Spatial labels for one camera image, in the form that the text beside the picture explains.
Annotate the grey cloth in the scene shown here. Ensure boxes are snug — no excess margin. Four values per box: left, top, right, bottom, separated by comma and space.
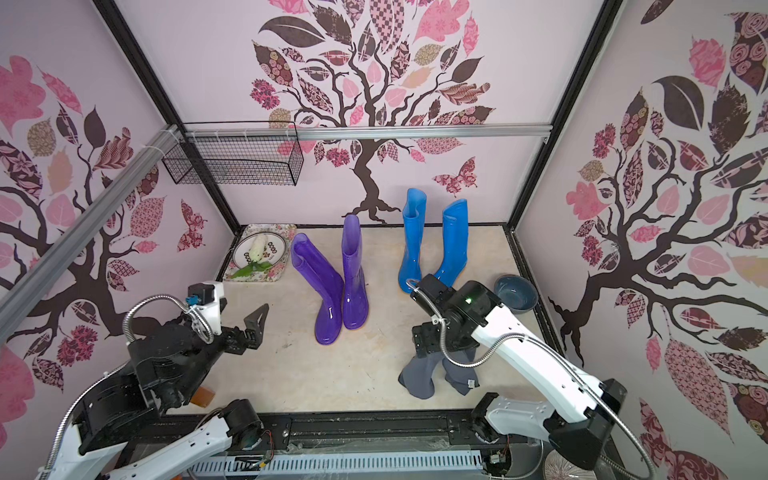
398, 352, 480, 400

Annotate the purple boot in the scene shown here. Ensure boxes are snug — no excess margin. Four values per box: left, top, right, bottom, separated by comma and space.
341, 215, 369, 330
291, 233, 343, 345

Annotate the blue boot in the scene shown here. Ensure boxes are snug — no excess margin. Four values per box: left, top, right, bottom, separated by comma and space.
435, 199, 469, 287
398, 188, 427, 294

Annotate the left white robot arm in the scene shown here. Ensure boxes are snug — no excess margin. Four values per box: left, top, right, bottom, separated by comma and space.
38, 304, 269, 479

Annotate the brown cylinder bottle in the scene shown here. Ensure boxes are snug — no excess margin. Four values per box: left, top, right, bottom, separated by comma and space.
190, 386, 216, 408

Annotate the floral square tray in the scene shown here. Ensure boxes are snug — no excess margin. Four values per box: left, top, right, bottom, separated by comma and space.
223, 223, 297, 283

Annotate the grey-blue bowl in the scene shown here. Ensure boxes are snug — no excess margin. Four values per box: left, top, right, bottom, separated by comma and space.
493, 275, 539, 314

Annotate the white patterned plate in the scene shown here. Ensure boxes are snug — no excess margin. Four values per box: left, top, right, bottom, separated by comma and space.
232, 231, 288, 268

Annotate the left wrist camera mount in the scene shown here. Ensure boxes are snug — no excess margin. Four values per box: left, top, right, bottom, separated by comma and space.
185, 281, 227, 344

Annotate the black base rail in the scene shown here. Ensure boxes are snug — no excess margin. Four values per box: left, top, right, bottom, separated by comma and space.
107, 405, 631, 480

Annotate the white slotted cable duct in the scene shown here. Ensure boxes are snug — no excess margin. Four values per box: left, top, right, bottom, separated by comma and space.
190, 450, 484, 479

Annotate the black wire basket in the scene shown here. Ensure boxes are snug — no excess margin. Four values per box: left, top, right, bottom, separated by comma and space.
163, 120, 304, 186

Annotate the round wire fan guard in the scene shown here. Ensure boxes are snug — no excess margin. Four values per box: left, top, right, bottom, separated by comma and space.
543, 450, 597, 480

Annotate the back aluminium rail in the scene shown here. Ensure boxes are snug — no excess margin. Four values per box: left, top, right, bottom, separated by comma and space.
184, 124, 553, 141

